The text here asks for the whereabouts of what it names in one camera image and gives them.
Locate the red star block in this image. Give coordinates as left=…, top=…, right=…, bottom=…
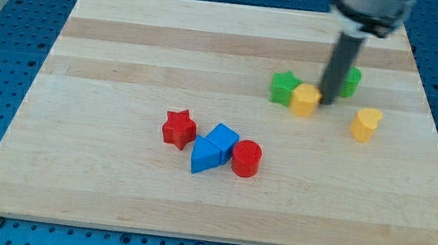
left=161, top=110, right=197, bottom=150

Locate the green cylinder block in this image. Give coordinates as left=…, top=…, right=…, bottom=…
left=339, top=66, right=362, bottom=98

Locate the wooden work board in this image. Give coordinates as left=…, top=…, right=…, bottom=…
left=0, top=0, right=438, bottom=245

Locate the blue cube block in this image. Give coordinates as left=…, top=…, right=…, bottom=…
left=205, top=123, right=240, bottom=165

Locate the yellow hexagon block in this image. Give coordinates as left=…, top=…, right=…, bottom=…
left=289, top=83, right=322, bottom=118

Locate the green star block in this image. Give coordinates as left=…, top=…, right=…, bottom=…
left=269, top=71, right=302, bottom=107

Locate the red cylinder block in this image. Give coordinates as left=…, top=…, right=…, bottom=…
left=231, top=140, right=263, bottom=178

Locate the yellow heart block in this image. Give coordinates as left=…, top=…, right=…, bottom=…
left=350, top=107, right=383, bottom=143

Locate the blue triangle block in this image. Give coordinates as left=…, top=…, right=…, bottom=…
left=190, top=135, right=221, bottom=174

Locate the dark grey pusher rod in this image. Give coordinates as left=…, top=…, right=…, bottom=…
left=318, top=32, right=365, bottom=105

